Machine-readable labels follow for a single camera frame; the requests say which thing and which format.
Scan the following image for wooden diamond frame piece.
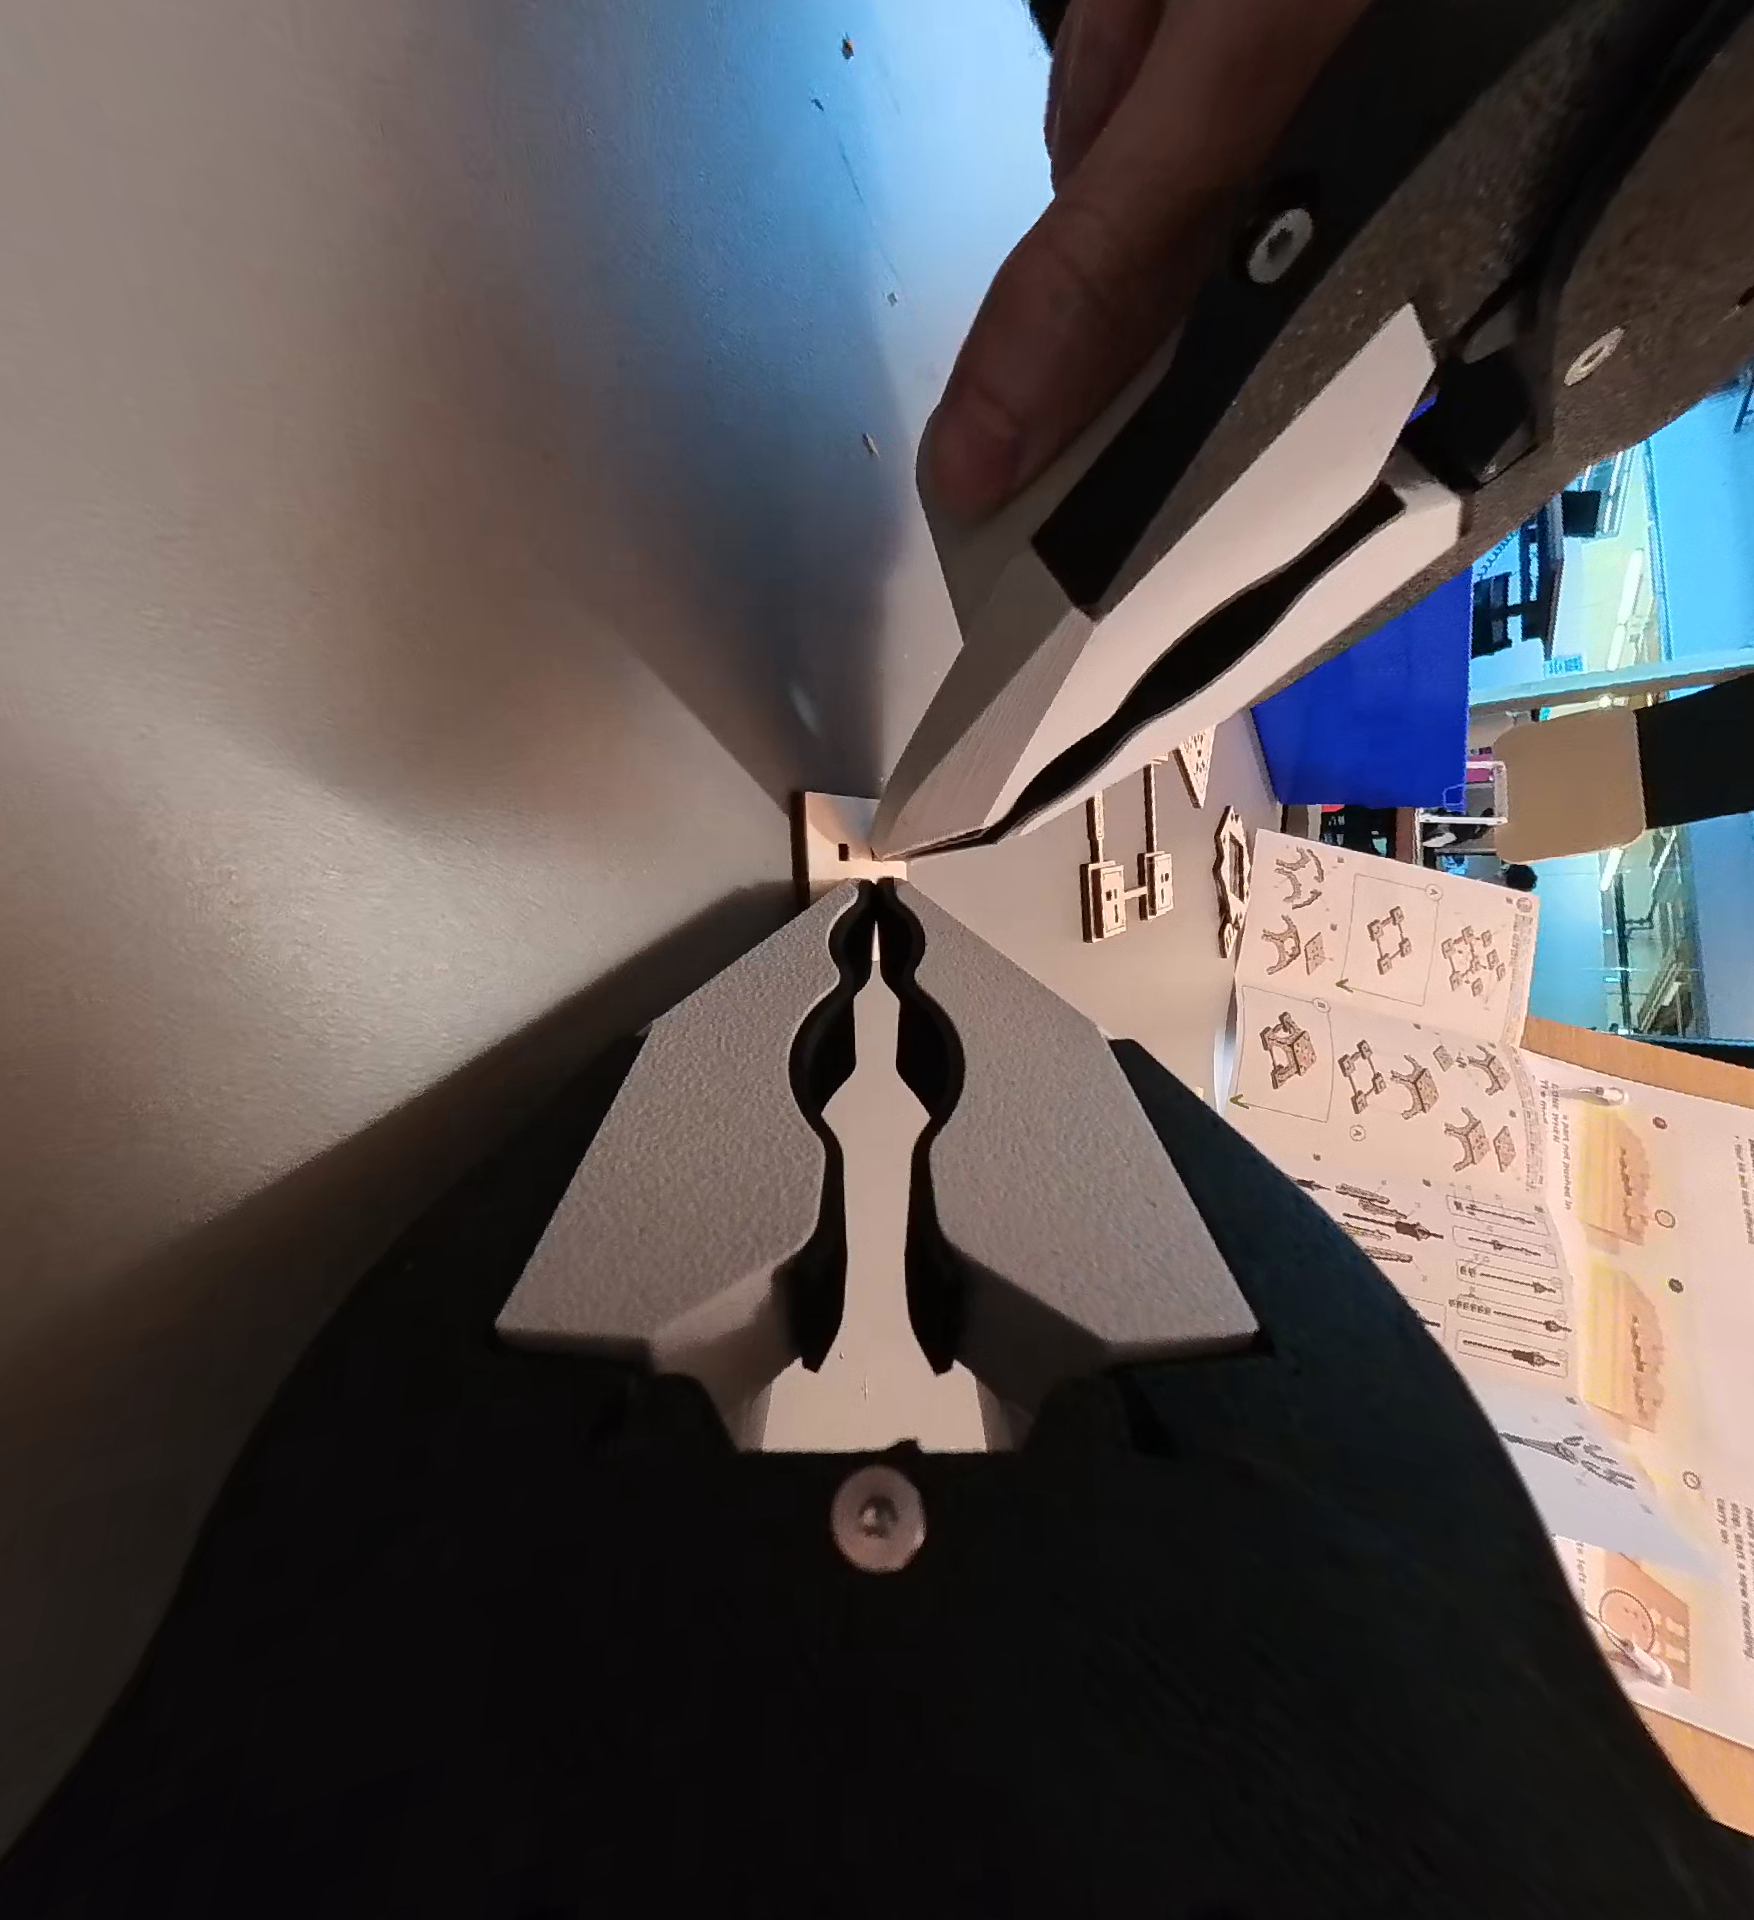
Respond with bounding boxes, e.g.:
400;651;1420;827
1209;806;1256;962

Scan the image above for white printed guide sheet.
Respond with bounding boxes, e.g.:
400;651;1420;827
1521;1051;1754;1786

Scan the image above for wooden four-square frame piece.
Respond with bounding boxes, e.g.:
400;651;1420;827
1074;756;1180;948

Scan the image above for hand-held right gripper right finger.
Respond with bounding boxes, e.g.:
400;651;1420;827
880;877;1260;1412

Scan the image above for blue plastic bin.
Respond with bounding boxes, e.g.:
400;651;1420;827
1250;571;1476;812

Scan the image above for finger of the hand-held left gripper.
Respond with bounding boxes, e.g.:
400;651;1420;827
912;448;1470;858
871;307;1438;860

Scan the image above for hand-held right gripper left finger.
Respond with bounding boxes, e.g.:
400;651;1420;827
494;877;880;1447

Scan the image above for person's left hand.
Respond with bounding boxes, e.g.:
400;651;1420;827
920;0;1375;526

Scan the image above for folded paper assembly instructions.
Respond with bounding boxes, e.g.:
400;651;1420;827
1213;828;1673;1546

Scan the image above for grey desk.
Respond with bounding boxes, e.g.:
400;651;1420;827
0;0;1267;1920

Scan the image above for light wooden side table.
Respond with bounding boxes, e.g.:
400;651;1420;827
1521;1017;1754;1877

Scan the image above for small square wooden plate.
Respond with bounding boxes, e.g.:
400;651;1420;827
790;792;880;902

